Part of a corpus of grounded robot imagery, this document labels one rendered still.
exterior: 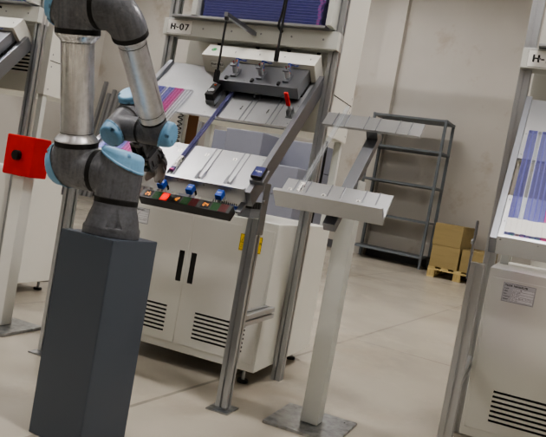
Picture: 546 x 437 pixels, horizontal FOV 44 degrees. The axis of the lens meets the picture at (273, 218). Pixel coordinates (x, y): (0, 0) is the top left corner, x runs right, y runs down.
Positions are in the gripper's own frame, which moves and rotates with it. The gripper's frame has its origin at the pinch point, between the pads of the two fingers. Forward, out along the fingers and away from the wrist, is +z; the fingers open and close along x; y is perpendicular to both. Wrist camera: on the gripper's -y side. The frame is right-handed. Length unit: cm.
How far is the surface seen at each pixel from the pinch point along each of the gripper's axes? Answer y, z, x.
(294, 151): -337, 261, -114
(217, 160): -16.3, 2.6, 13.2
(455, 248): -462, 480, 27
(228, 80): -56, -3, -1
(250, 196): -2.4, 3.0, 31.8
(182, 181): -2.4, 1.9, 6.8
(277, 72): -65, -3, 16
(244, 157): -20.4, 2.6, 21.7
